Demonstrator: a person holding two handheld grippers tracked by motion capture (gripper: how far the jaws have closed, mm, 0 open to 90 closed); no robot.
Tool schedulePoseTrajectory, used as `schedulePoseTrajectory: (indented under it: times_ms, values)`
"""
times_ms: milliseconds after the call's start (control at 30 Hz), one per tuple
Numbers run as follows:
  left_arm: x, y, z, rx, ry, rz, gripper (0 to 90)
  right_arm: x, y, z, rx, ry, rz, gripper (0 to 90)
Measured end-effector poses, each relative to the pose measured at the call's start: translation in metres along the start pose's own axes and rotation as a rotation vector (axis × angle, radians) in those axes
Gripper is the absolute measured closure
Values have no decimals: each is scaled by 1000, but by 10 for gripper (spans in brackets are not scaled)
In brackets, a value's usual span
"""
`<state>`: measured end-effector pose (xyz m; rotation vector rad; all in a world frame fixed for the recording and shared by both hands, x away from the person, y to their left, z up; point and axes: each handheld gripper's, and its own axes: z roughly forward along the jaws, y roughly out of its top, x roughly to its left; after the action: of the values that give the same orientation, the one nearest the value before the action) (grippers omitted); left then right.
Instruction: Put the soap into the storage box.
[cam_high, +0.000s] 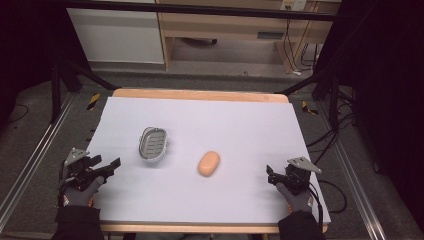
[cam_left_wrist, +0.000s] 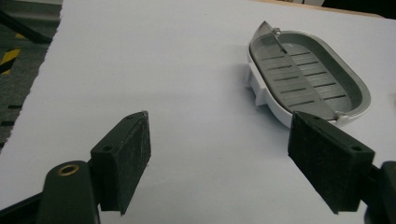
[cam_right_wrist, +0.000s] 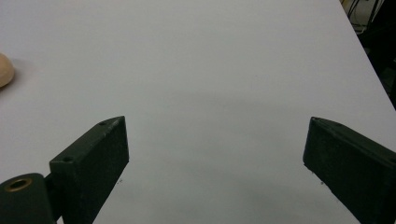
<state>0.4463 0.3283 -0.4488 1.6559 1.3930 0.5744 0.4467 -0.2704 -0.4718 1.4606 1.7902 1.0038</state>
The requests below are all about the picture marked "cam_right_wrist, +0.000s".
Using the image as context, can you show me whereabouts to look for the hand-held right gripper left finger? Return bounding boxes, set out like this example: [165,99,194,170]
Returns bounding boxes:
[49,116,130,224]

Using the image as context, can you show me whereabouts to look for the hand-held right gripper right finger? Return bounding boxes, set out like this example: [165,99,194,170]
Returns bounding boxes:
[303,116,396,224]

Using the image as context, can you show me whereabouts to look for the beige round object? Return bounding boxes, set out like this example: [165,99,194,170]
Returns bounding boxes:
[0,52,16,89]

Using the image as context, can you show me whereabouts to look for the dark cables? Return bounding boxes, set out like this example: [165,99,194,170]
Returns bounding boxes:
[342,0,384,35]

